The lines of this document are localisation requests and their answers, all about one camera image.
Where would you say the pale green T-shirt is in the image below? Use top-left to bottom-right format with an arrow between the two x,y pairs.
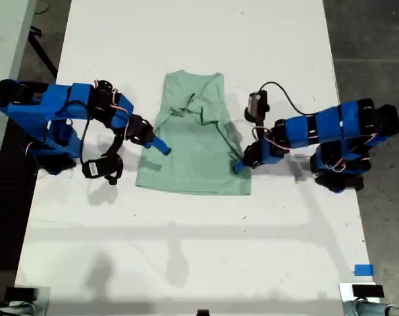
135,69 -> 252,196

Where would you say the black stand leg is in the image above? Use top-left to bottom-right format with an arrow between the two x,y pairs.
27,26 -> 59,78

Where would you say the short blue tape strip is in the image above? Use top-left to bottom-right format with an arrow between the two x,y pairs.
354,263 -> 375,277

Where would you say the pale green side table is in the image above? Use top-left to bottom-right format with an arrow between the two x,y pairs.
0,0 -> 36,192

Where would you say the small black box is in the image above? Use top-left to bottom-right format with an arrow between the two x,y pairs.
4,287 -> 39,302
352,284 -> 385,299

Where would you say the pale blue grey object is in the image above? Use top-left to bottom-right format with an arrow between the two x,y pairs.
0,301 -> 49,316
342,298 -> 399,316

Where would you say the black camera stalk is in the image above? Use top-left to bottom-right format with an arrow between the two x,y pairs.
102,134 -> 126,159
252,118 -> 270,143

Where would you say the grey black camera box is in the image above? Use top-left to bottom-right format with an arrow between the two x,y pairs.
244,90 -> 271,122

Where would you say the black camera box white label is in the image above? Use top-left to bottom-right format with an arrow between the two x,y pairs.
81,154 -> 124,186

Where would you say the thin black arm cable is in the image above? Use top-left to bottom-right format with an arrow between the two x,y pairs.
78,117 -> 92,165

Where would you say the black camera cable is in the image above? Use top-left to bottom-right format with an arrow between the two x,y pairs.
258,81 -> 311,117

